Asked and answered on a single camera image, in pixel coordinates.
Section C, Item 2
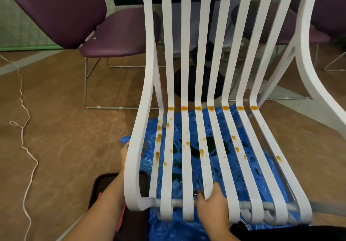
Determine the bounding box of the purple lounge chair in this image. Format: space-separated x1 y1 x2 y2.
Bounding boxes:
231 0 346 101
1 0 163 111

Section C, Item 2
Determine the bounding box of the blue plastic sheet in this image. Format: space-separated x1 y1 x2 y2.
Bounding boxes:
120 106 311 241

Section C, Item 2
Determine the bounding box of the person's right hand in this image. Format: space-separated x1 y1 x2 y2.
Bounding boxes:
196 182 231 234

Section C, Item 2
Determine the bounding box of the pink cloth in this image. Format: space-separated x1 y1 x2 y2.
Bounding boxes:
98 192 127 233

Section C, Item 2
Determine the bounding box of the white slatted chair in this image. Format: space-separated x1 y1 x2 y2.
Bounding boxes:
123 0 346 226

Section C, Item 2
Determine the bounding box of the person's left forearm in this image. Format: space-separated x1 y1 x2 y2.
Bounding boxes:
62 168 128 241

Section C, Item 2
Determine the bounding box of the white cord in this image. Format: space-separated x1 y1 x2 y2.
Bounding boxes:
0 54 39 241

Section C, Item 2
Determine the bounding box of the dark brown tray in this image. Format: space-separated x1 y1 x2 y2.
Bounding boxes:
88 171 149 241

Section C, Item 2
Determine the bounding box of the black round table base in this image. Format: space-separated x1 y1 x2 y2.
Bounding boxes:
173 41 226 102

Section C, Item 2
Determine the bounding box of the person's left hand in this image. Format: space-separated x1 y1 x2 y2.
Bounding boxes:
120 141 130 174

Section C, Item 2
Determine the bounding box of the person's right forearm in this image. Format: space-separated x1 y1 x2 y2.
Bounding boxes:
208 222 241 241

